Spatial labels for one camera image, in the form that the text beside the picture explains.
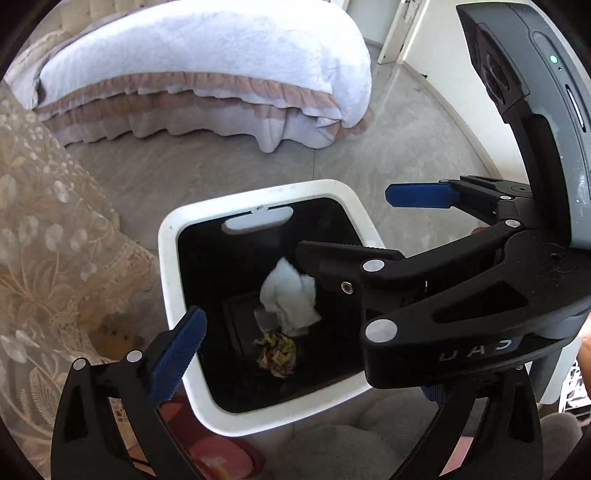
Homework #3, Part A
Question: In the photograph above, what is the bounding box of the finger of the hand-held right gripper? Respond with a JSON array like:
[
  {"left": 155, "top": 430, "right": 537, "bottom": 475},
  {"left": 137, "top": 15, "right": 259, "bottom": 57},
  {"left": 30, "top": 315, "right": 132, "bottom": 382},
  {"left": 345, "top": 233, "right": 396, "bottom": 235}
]
[
  {"left": 295, "top": 220, "right": 574, "bottom": 348},
  {"left": 385, "top": 175, "right": 536, "bottom": 228}
]

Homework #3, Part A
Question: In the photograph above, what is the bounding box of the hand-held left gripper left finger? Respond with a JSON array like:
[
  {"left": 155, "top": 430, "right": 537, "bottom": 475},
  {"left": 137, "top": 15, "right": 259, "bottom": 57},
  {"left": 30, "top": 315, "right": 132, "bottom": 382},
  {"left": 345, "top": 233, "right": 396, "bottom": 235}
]
[{"left": 50, "top": 306, "right": 208, "bottom": 480}]

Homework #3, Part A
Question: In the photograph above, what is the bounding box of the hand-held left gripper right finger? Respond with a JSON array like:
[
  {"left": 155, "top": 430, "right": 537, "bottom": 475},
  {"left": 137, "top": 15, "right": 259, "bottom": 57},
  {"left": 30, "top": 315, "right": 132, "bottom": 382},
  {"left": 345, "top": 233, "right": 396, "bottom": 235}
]
[{"left": 402, "top": 364, "right": 544, "bottom": 480}]

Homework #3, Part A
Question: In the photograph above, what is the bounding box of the white trash bin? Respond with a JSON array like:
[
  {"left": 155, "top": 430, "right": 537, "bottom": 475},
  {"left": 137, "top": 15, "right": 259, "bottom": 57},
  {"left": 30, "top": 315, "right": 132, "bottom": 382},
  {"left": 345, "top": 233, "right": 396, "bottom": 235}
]
[{"left": 158, "top": 179, "right": 393, "bottom": 437}]

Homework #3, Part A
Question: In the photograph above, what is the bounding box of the white tissue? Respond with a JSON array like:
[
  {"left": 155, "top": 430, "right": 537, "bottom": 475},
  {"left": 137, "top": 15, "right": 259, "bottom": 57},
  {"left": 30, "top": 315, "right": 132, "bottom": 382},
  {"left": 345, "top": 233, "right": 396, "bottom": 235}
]
[{"left": 260, "top": 258, "right": 322, "bottom": 337}]

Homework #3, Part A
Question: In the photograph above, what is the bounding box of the person's right forearm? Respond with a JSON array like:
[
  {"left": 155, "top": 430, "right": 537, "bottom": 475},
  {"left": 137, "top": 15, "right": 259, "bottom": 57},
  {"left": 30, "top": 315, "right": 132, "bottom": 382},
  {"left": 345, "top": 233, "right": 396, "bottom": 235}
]
[{"left": 576, "top": 316, "right": 591, "bottom": 370}]

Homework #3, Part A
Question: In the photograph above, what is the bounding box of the crumpled yellow wrapper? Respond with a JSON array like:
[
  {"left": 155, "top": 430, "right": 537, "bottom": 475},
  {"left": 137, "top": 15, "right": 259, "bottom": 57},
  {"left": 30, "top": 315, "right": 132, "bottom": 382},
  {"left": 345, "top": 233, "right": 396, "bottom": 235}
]
[{"left": 252, "top": 331, "right": 297, "bottom": 380}]

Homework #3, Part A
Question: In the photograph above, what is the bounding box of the grey plush cushion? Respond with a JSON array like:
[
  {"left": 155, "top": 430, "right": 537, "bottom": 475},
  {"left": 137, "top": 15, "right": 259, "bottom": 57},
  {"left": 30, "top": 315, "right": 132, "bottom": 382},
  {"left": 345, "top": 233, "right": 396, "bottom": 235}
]
[{"left": 277, "top": 392, "right": 445, "bottom": 480}]

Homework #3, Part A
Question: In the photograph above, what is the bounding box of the pink slipper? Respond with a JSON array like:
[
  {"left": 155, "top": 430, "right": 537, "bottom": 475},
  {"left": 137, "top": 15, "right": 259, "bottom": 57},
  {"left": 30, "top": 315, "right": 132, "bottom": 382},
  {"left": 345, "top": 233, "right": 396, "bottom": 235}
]
[{"left": 185, "top": 438, "right": 265, "bottom": 480}]

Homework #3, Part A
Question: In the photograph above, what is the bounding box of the black white patterned cloth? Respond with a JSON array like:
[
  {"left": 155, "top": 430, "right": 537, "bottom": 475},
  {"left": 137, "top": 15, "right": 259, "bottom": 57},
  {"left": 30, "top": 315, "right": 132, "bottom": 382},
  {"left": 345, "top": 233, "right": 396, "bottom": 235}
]
[{"left": 560, "top": 360, "right": 591, "bottom": 412}]

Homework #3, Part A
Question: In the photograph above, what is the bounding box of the white door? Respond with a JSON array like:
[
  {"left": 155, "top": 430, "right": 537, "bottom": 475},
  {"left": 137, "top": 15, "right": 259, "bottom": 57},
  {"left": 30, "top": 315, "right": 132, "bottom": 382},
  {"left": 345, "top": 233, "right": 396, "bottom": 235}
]
[{"left": 378, "top": 0, "right": 435, "bottom": 65}]

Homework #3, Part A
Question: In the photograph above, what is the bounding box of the beige embroidered floral tablecloth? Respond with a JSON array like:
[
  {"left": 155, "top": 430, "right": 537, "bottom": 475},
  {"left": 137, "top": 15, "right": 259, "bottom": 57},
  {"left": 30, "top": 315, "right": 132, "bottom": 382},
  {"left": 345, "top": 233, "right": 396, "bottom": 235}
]
[{"left": 0, "top": 85, "right": 162, "bottom": 462}]

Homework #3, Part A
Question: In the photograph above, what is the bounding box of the bed with ruffled skirt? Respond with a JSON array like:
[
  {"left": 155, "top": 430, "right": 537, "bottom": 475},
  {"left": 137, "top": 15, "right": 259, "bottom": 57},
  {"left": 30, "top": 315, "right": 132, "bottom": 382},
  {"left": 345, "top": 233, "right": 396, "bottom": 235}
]
[{"left": 9, "top": 0, "right": 375, "bottom": 154}]

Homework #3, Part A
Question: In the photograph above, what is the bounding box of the pale bed duvet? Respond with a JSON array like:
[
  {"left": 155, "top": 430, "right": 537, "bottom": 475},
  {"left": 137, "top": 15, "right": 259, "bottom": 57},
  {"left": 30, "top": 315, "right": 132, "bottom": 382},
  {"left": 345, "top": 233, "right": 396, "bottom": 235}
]
[{"left": 37, "top": 0, "right": 373, "bottom": 130}]

